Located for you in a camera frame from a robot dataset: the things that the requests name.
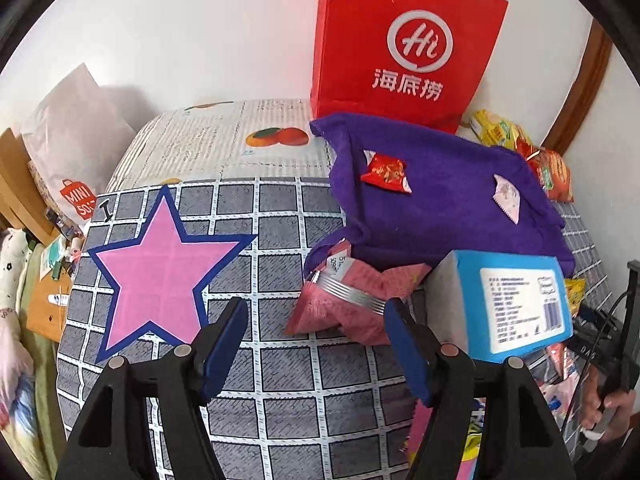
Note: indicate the grey checked bed sheet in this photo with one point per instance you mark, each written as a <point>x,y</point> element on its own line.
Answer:
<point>300,410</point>

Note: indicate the red pink snack packet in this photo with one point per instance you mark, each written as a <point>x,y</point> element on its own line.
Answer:
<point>560,365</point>

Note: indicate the white paper bag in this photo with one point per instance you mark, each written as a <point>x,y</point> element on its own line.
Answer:
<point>75,125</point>

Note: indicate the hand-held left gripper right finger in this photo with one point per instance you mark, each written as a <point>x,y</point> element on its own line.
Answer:
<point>405,352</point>

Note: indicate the orange chips bag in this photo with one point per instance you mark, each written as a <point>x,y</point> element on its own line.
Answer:
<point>550,175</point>

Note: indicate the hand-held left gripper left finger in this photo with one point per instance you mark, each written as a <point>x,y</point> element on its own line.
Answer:
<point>225,347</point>

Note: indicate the red gold snack packet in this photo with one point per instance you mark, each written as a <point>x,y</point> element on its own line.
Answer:
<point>382,172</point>

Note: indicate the brown cardboard box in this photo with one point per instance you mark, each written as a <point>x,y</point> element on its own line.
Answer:
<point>20,185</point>
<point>45,310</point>

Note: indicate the red paper bag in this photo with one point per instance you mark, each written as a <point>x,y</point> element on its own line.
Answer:
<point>350,35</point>

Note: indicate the pink snack bag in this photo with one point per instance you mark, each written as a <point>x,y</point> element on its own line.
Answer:
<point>325,310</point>

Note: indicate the white pink small packet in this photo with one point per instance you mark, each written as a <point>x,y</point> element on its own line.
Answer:
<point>506,197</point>

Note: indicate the person's right hand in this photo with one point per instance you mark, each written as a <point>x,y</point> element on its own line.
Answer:
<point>592,400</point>

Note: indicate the wooden door frame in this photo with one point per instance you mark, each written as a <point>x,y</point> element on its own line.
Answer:
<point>585,85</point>

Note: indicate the white floral cloth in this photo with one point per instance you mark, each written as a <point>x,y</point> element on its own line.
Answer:
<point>10,270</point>

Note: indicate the pink yellow snack packet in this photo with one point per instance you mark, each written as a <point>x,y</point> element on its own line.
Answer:
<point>422,430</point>

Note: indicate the yellow snack bag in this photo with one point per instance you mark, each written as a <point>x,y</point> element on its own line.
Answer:
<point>495,130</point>

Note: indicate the purple cloth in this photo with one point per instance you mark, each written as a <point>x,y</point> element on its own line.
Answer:
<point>440,210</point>

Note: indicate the blue white tissue box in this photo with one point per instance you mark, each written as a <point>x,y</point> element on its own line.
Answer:
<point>470,300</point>

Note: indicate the small yellow snack packet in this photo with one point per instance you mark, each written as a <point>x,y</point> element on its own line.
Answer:
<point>574,295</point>

